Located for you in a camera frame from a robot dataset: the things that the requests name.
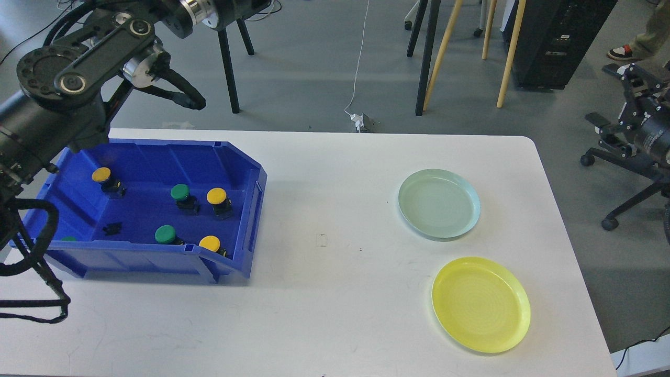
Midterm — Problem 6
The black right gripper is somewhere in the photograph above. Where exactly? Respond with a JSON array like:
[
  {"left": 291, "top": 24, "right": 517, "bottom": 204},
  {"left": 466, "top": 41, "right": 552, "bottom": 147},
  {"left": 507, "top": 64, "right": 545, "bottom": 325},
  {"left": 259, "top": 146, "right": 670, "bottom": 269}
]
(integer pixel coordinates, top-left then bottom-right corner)
[{"left": 585, "top": 63, "right": 663, "bottom": 158}]

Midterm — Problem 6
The yellow push button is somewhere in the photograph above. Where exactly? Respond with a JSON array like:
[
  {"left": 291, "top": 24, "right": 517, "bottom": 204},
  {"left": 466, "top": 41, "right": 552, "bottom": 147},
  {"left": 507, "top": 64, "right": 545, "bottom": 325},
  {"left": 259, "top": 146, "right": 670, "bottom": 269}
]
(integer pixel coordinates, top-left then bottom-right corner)
[
  {"left": 91, "top": 167, "right": 126, "bottom": 199},
  {"left": 206, "top": 187, "right": 233, "bottom": 220},
  {"left": 198, "top": 235, "right": 228, "bottom": 258}
]

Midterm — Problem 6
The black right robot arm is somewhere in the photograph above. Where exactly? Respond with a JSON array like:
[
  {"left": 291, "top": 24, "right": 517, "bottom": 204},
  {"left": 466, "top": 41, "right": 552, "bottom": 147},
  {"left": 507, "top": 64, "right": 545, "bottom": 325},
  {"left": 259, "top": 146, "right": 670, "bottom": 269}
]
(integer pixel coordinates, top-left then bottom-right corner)
[{"left": 586, "top": 61, "right": 669, "bottom": 168}]

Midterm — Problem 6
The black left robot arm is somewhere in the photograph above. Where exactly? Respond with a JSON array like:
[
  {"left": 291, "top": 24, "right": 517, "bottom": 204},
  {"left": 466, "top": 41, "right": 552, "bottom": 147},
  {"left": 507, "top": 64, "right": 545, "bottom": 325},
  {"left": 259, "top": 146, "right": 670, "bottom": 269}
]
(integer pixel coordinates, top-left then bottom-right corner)
[{"left": 2, "top": 1, "right": 271, "bottom": 205}]

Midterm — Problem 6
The light green plate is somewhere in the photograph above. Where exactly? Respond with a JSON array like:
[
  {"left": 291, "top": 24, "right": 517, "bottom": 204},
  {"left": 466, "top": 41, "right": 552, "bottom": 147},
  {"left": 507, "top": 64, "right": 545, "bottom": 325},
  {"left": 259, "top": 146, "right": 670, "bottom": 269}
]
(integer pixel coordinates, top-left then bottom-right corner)
[{"left": 397, "top": 169, "right": 482, "bottom": 239}]

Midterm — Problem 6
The yellow plate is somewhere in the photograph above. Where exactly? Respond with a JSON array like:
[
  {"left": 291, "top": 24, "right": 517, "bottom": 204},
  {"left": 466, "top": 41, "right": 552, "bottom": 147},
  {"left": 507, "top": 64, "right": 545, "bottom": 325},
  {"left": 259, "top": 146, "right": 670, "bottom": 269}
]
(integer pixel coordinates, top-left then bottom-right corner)
[{"left": 431, "top": 256, "right": 531, "bottom": 354}]

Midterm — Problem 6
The yellow push button front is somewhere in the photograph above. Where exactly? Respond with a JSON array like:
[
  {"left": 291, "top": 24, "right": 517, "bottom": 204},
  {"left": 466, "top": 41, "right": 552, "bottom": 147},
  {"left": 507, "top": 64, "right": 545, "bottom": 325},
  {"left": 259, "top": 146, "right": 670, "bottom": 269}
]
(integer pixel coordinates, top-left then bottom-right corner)
[{"left": 198, "top": 235, "right": 228, "bottom": 258}]

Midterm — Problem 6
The small black button part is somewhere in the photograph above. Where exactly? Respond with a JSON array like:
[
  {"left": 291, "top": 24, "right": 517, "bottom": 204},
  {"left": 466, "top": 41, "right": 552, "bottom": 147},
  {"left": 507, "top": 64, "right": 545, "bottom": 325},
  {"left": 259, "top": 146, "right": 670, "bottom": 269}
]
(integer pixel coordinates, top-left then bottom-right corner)
[{"left": 102, "top": 222, "right": 122, "bottom": 236}]

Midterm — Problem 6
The person's shoe and leg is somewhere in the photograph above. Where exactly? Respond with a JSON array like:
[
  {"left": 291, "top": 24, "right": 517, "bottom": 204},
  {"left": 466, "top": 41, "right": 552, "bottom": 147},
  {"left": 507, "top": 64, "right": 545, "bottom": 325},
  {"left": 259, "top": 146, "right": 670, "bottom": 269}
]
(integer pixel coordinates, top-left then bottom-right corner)
[{"left": 606, "top": 1, "right": 669, "bottom": 61}]

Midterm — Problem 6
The black computer tower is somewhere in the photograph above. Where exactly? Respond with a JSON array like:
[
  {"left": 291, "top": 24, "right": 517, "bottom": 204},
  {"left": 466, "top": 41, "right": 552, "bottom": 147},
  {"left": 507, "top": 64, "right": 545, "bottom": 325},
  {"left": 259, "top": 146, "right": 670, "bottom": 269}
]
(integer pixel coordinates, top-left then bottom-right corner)
[{"left": 512, "top": 1, "right": 617, "bottom": 90}]

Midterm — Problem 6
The wooden easel leg right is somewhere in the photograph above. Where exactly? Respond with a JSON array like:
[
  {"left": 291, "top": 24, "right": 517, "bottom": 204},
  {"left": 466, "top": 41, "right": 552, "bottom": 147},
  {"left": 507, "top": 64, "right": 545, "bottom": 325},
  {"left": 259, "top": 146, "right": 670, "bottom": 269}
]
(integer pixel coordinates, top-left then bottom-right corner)
[{"left": 496, "top": 0, "right": 527, "bottom": 109}]

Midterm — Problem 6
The wooden easel leg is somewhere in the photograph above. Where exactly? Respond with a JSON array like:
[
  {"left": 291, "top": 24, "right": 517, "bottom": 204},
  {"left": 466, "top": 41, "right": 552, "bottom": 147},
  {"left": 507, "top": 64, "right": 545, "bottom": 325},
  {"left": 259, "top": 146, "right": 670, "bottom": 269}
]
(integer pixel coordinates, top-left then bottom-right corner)
[
  {"left": 423, "top": 1, "right": 463, "bottom": 112},
  {"left": 482, "top": 0, "right": 498, "bottom": 60},
  {"left": 496, "top": 0, "right": 527, "bottom": 109}
]

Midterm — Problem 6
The wooden easel leg middle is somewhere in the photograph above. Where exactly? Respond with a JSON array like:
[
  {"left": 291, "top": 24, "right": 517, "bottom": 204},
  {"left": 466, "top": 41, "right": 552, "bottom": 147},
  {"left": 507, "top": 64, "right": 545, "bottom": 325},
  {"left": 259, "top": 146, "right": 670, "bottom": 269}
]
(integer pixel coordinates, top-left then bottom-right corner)
[{"left": 482, "top": 0, "right": 498, "bottom": 60}]

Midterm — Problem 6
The wooden easel leg left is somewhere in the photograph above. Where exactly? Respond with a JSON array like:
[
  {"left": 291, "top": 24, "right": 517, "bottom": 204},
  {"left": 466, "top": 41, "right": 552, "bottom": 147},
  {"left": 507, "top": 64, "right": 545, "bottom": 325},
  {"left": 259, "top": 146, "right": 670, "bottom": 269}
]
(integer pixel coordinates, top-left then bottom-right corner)
[{"left": 423, "top": 1, "right": 463, "bottom": 112}]

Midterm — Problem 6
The black stand legs centre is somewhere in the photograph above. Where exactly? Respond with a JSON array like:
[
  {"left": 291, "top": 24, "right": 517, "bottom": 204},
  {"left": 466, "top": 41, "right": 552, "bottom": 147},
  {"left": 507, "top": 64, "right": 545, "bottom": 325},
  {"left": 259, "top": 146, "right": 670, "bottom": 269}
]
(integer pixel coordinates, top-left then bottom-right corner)
[{"left": 406, "top": 1, "right": 442, "bottom": 116}]

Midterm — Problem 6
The white power adapter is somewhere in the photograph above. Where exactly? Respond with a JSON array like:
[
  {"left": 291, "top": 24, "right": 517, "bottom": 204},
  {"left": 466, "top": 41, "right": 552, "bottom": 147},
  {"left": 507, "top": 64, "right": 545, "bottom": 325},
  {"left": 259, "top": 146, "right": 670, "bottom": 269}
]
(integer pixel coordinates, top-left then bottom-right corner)
[{"left": 350, "top": 114, "right": 375, "bottom": 133}]

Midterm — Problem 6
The black tripod legs left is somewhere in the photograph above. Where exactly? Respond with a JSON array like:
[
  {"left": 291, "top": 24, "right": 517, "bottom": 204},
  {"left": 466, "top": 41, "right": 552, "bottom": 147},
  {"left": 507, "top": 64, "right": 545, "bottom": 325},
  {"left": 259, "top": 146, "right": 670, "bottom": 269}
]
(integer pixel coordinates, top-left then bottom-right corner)
[{"left": 217, "top": 19, "right": 254, "bottom": 114}]

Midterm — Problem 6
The blue plastic storage bin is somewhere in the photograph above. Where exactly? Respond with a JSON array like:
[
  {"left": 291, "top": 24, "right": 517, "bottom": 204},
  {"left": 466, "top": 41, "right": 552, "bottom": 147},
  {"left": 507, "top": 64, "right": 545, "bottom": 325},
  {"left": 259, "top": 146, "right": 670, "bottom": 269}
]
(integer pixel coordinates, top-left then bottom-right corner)
[{"left": 38, "top": 139, "right": 266, "bottom": 284}]

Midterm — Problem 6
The black cable lower right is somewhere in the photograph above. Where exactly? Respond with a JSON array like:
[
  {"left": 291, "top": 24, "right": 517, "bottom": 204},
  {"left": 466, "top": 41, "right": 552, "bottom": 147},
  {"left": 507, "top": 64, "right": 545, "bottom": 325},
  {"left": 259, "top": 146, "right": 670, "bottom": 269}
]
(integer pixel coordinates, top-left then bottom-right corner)
[{"left": 616, "top": 326, "right": 670, "bottom": 370}]

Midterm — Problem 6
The white cable on floor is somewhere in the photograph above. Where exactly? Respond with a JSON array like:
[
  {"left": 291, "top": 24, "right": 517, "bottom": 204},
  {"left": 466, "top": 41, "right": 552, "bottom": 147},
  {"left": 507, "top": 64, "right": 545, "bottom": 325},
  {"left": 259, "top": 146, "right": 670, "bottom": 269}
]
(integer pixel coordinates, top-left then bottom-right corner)
[{"left": 344, "top": 0, "right": 370, "bottom": 117}]

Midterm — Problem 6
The black corrugated cable left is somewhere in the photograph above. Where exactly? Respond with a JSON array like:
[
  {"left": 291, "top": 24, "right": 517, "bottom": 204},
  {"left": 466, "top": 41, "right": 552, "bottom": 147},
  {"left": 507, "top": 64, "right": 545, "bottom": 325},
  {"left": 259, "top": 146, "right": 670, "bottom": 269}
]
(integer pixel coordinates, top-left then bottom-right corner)
[{"left": 0, "top": 198, "right": 71, "bottom": 324}]

